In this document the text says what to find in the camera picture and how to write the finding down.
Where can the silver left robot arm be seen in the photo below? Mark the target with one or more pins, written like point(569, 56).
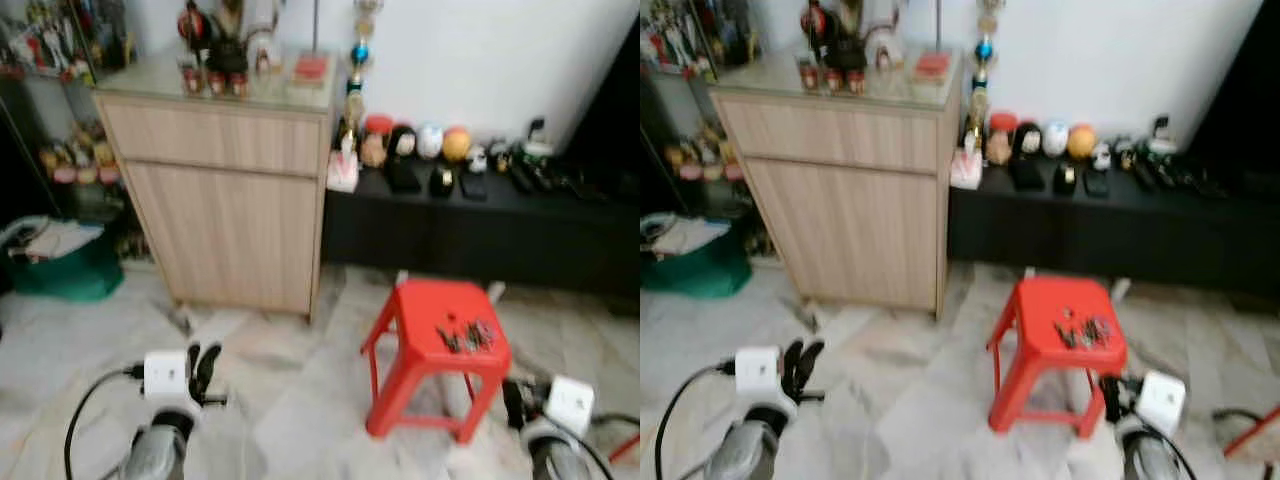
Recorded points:
point(158, 455)
point(745, 452)

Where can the small white toy figure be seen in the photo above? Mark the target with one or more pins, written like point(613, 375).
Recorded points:
point(1102, 156)
point(478, 159)

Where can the black remote controls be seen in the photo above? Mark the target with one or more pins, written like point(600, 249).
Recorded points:
point(535, 175)
point(1158, 172)

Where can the white round figurine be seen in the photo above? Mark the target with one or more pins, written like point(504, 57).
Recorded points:
point(1056, 138)
point(429, 141)

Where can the small black gold case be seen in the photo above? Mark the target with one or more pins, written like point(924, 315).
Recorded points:
point(442, 181)
point(1065, 178)

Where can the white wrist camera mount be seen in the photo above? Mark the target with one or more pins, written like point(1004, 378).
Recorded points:
point(1162, 400)
point(570, 403)
point(166, 375)
point(758, 372)

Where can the red-capped figurine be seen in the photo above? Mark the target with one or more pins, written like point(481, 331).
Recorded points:
point(1000, 142)
point(376, 145)

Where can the light wooden cabinet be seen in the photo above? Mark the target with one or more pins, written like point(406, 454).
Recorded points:
point(225, 210)
point(845, 210)

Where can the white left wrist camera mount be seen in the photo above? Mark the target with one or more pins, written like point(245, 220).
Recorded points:
point(758, 372)
point(166, 375)

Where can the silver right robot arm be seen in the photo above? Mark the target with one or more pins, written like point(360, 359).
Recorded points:
point(555, 458)
point(1148, 458)

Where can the black-haired figurine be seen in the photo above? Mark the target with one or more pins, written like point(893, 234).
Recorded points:
point(403, 143)
point(1029, 140)

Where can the red plastic stool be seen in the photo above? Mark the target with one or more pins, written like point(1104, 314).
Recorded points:
point(1045, 318)
point(430, 320)

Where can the glass display shelf with figurines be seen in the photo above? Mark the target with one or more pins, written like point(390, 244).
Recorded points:
point(60, 60)
point(690, 55)

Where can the flat red box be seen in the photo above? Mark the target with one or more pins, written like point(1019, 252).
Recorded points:
point(311, 69)
point(932, 66)

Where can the pink white tissue pack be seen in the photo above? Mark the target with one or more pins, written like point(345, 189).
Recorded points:
point(343, 170)
point(966, 170)

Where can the metal key bunch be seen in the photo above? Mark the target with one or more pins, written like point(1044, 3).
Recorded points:
point(1085, 332)
point(468, 337)

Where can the tall gold blue trophy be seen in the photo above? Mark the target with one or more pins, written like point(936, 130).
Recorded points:
point(360, 55)
point(985, 50)

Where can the black low tv bench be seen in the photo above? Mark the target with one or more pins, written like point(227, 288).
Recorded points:
point(480, 235)
point(1100, 232)

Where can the green basket with papers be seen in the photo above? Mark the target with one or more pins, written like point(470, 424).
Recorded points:
point(65, 272)
point(700, 270)

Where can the orange round figurine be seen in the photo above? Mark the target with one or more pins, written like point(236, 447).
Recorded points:
point(456, 144)
point(1082, 141)

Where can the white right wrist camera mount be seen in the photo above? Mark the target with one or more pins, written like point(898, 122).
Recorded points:
point(570, 403)
point(1162, 400)

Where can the black wallet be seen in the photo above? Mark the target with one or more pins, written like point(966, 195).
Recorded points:
point(404, 177)
point(1027, 175)

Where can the black television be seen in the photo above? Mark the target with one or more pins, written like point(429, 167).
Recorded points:
point(615, 120)
point(1245, 90)

